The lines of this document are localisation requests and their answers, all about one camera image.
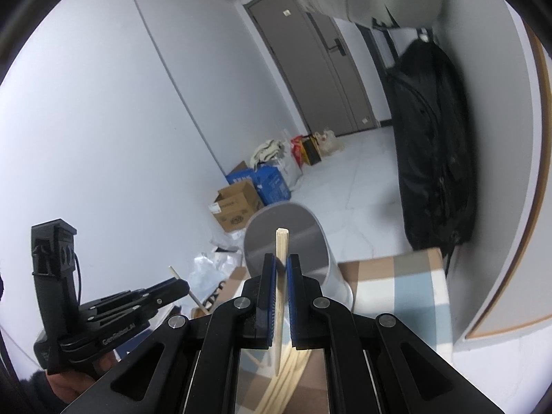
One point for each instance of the person's left hand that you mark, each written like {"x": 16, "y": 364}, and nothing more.
{"x": 68, "y": 386}

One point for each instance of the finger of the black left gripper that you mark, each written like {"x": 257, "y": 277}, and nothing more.
{"x": 157, "y": 296}

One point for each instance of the yellow red shopping bag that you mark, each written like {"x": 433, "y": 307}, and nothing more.
{"x": 305, "y": 150}

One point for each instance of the beige cloth bag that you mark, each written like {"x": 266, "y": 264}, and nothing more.
{"x": 268, "y": 153}

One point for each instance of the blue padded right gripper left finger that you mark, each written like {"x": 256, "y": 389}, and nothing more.
{"x": 260, "y": 319}

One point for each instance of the checkered blue brown tablecloth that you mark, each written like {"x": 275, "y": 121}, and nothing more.
{"x": 410, "y": 286}

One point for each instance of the brown cardboard box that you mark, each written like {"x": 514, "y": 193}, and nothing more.
{"x": 235, "y": 205}

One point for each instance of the wooden chopstick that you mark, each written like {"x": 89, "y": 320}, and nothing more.
{"x": 281, "y": 254}
{"x": 195, "y": 299}
{"x": 262, "y": 406}
{"x": 286, "y": 383}

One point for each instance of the black hanging garment bag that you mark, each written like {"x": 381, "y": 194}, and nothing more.
{"x": 434, "y": 144}

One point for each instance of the white plastic bag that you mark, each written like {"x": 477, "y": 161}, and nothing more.
{"x": 327, "y": 142}

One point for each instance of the blue cardboard box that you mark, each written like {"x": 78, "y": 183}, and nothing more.
{"x": 267, "y": 180}

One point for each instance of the translucent grey utensil holder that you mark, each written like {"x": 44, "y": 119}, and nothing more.
{"x": 307, "y": 239}

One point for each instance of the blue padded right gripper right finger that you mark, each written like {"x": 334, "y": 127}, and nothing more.
{"x": 305, "y": 331}

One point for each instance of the grey door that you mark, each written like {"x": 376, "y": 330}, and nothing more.
{"x": 316, "y": 65}

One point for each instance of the wooden chopstick on table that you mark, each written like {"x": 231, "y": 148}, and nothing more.
{"x": 262, "y": 406}
{"x": 286, "y": 383}

